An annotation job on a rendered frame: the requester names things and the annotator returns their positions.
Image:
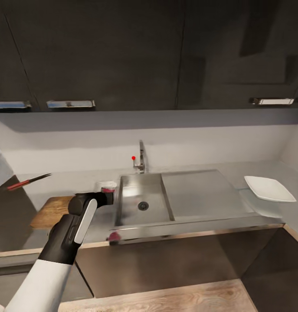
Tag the drop in sink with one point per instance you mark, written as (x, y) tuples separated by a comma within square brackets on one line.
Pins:
[(164, 198)]

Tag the cutting board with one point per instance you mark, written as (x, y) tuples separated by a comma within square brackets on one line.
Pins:
[(51, 213)]

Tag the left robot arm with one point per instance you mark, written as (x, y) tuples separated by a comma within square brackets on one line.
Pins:
[(43, 287)]

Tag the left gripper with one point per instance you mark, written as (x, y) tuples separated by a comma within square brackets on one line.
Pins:
[(106, 198)]

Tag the parer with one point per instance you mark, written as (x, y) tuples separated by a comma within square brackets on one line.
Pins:
[(19, 184)]

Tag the dishwasher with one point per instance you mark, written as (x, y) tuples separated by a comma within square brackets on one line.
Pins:
[(14, 270)]

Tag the bowl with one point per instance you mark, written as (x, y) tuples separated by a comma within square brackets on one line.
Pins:
[(269, 189)]

